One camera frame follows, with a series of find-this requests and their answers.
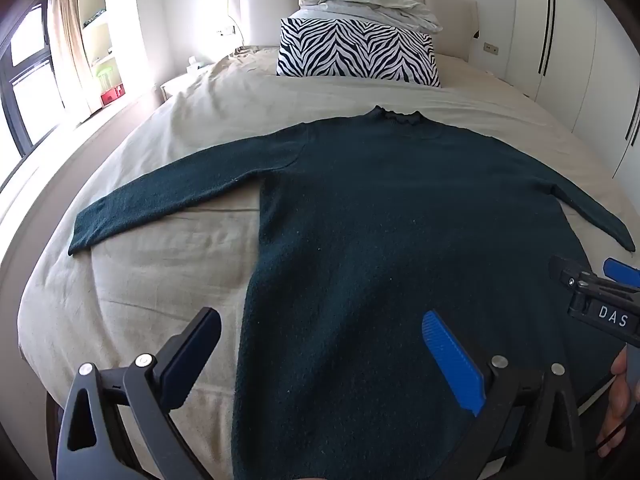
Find bed with beige sheet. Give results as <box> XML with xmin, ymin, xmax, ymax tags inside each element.
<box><xmin>17</xmin><ymin>45</ymin><xmax>640</xmax><ymax>480</ymax></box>

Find white wardrobe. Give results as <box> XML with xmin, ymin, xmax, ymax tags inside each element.
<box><xmin>505</xmin><ymin>0</ymin><xmax>640</xmax><ymax>181</ymax></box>

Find person's right hand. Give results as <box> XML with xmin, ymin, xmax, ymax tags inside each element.
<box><xmin>597</xmin><ymin>347</ymin><xmax>640</xmax><ymax>457</ymax></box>

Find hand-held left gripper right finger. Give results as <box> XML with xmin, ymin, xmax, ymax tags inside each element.
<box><xmin>421</xmin><ymin>310</ymin><xmax>584</xmax><ymax>480</ymax></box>

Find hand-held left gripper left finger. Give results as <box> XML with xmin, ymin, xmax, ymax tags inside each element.
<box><xmin>55</xmin><ymin>307</ymin><xmax>223</xmax><ymax>480</ymax></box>

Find dark teal knit sweater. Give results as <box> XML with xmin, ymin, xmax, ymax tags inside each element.
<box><xmin>68</xmin><ymin>105</ymin><xmax>636</xmax><ymax>480</ymax></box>

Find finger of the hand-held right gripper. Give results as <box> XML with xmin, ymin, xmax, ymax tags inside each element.
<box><xmin>548</xmin><ymin>255</ymin><xmax>598</xmax><ymax>286</ymax></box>
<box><xmin>603</xmin><ymin>258</ymin><xmax>640</xmax><ymax>289</ymax></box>

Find folded white duvet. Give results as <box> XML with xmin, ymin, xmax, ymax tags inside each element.
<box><xmin>298</xmin><ymin>0</ymin><xmax>444</xmax><ymax>35</ymax></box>

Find white wall shelf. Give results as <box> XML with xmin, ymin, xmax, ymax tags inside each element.
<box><xmin>77</xmin><ymin>0</ymin><xmax>138</xmax><ymax>117</ymax></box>

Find zebra print pillow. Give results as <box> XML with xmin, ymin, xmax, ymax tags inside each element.
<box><xmin>276</xmin><ymin>17</ymin><xmax>442</xmax><ymax>88</ymax></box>

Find beige upholstered headboard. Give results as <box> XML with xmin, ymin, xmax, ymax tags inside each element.
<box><xmin>227</xmin><ymin>0</ymin><xmax>479</xmax><ymax>63</ymax></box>

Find beige curtain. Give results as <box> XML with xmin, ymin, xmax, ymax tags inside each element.
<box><xmin>47</xmin><ymin>0</ymin><xmax>94</xmax><ymax>123</ymax></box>

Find white nightstand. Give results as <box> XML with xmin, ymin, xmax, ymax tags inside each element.
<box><xmin>160</xmin><ymin>75</ymin><xmax>190</xmax><ymax>104</ymax></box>

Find black framed window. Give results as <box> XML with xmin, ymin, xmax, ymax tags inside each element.
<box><xmin>0</xmin><ymin>2</ymin><xmax>67</xmax><ymax>161</ymax></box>

